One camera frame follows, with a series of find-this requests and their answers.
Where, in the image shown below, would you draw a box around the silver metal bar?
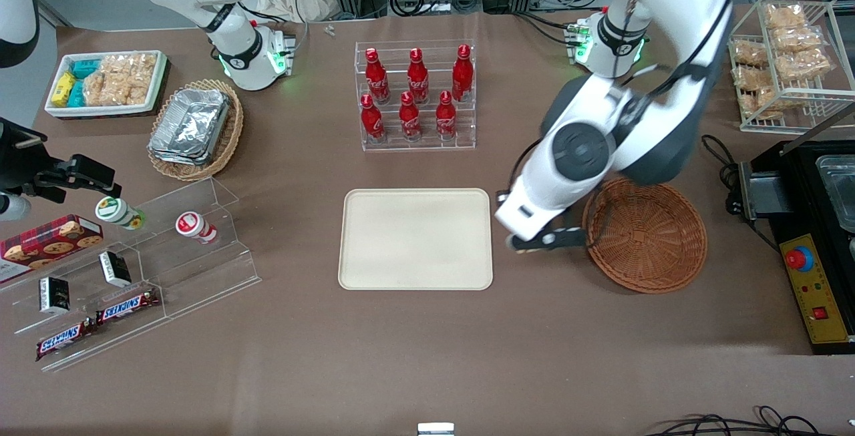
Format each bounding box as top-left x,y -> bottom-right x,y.
780,99 -> 855,156

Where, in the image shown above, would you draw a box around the yellow control panel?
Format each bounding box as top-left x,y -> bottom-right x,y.
780,234 -> 850,345

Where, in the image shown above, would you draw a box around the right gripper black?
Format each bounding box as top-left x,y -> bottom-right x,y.
0,121 -> 122,198

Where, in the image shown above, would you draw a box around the yellow snack packet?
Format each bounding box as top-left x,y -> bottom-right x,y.
51,72 -> 77,108

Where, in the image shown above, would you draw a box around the cream rectangular plastic tray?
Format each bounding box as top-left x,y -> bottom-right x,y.
338,188 -> 494,291

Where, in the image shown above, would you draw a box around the Snickers chocolate bar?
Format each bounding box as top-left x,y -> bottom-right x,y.
96,288 -> 161,325
35,319 -> 98,362

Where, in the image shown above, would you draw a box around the black countertop appliance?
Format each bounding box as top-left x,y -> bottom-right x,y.
738,139 -> 855,355

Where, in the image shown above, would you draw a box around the clear acrylic bottle rack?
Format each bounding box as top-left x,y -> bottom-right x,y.
354,40 -> 476,152

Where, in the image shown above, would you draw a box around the clear glass container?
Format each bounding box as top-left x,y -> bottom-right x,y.
816,155 -> 855,234

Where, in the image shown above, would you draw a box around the clear acrylic stepped shelf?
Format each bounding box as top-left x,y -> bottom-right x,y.
0,178 -> 262,373

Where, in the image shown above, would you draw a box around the oval light wicker basket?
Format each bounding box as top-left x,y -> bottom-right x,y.
147,79 -> 244,182

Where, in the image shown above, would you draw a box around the white rectangular snack bin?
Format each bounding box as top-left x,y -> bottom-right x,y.
45,50 -> 168,118

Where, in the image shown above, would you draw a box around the round brown wicker basket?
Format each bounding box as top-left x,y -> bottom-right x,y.
582,178 -> 708,294

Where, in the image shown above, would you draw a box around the silver foil packet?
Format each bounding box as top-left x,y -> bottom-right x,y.
150,87 -> 231,156

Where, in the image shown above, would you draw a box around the small black printed box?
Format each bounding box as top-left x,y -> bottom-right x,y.
39,277 -> 71,315
99,251 -> 132,288

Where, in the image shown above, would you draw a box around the bagged fried snack pack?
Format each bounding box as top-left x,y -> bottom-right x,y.
733,65 -> 769,92
731,39 -> 769,67
772,25 -> 824,53
765,3 -> 808,29
741,87 -> 786,120
775,49 -> 833,82

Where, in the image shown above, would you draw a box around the aluminium foil tray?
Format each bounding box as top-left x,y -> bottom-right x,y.
148,137 -> 221,167

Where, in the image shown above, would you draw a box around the black power cable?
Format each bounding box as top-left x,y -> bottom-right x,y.
700,134 -> 782,253

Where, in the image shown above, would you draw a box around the clear wrapped crispy snack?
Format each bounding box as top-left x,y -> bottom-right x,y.
124,54 -> 158,88
99,55 -> 133,77
85,74 -> 129,107

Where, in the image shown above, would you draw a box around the green sunflower lid cup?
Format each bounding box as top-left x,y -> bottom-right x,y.
95,197 -> 146,231

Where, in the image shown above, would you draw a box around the red tartan cookie box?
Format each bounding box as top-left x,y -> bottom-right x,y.
0,214 -> 104,283

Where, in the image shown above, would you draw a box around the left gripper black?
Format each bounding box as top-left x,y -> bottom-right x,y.
530,225 -> 589,252

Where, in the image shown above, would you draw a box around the black floor cables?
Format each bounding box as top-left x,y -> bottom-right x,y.
645,405 -> 855,436

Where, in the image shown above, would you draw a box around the red lid yogurt cup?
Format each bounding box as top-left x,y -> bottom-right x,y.
175,212 -> 219,244

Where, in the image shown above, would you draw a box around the red cola bottle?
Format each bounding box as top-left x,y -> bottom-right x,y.
436,91 -> 458,141
399,91 -> 423,142
452,44 -> 474,103
407,48 -> 430,104
361,94 -> 386,143
365,48 -> 391,104

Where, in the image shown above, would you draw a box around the white wire rack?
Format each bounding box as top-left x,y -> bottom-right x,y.
728,0 -> 855,134

